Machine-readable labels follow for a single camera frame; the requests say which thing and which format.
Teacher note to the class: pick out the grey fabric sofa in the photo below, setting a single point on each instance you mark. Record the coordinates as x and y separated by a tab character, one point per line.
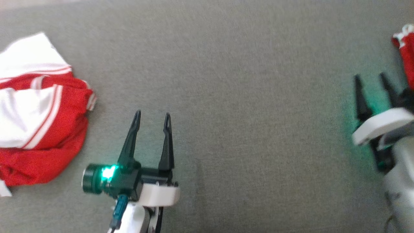
245	97

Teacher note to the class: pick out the red and white sports garment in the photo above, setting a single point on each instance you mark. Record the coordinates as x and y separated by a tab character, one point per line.
35	123

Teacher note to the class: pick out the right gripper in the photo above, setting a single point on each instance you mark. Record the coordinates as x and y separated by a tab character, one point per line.
381	124

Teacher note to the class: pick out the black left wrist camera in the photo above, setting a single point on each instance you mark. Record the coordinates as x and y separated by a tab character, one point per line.
92	178

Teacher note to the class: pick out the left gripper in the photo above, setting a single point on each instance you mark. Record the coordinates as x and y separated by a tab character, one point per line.
152	189

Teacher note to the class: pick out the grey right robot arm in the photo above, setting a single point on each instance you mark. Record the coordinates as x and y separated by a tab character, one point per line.
401	181

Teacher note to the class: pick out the red garment with white trim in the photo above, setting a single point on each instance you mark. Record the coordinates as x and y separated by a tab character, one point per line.
407	55

